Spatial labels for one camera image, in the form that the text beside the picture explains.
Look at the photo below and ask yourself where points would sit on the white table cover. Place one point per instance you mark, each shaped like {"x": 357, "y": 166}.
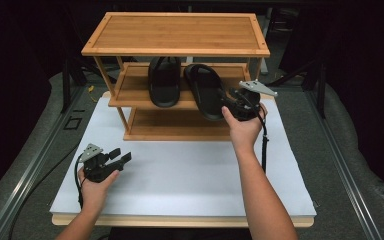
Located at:
{"x": 180, "y": 176}

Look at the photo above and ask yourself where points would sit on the black slipper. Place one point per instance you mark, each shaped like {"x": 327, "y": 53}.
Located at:
{"x": 206, "y": 93}
{"x": 164, "y": 86}

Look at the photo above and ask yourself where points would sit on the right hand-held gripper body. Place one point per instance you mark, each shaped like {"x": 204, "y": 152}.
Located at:
{"x": 246, "y": 106}

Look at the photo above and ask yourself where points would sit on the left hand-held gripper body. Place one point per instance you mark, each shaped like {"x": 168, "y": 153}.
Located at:
{"x": 96, "y": 168}

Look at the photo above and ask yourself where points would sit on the three-tier wooden shoe rack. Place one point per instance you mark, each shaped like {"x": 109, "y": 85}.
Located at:
{"x": 176, "y": 33}

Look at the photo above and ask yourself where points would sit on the aluminium floor rail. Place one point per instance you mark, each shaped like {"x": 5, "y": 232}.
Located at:
{"x": 30, "y": 173}
{"x": 343, "y": 166}

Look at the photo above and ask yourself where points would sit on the black metal stand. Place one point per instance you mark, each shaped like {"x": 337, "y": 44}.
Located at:
{"x": 66, "y": 86}

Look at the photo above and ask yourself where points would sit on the small yellow object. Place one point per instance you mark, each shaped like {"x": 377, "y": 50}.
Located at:
{"x": 91, "y": 89}

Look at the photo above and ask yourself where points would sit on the person's right hand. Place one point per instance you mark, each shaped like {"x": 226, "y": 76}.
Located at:
{"x": 245, "y": 133}

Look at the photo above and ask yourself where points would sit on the person's left hand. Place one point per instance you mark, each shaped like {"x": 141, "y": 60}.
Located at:
{"x": 95, "y": 195}

